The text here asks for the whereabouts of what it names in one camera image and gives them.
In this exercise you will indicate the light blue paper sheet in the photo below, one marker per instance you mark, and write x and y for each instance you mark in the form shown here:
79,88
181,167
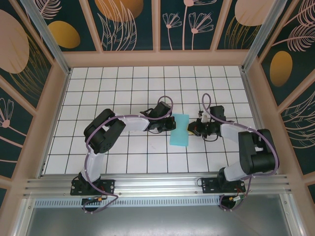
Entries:
180,127

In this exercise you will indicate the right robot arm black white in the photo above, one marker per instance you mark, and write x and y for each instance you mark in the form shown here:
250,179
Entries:
256,152

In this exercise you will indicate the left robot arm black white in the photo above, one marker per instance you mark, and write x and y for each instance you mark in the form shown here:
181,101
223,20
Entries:
98,137

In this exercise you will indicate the grey metal sheet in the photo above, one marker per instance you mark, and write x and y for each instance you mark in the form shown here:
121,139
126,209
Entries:
157,221

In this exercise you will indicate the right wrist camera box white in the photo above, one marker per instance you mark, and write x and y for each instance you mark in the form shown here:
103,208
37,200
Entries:
203,119

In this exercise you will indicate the aluminium side rail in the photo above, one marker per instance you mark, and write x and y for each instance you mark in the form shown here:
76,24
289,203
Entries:
249,98

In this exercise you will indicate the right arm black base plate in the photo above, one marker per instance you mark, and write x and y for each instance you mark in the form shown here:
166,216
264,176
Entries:
209,185

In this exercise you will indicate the aluminium mounting rail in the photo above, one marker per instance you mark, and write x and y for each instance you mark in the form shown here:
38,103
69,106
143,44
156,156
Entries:
157,183

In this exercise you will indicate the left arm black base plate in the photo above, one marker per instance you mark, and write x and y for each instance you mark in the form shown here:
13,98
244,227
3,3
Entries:
108,186

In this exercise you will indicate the aluminium frame post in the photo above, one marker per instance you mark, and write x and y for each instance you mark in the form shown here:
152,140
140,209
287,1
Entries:
49,37
263,34

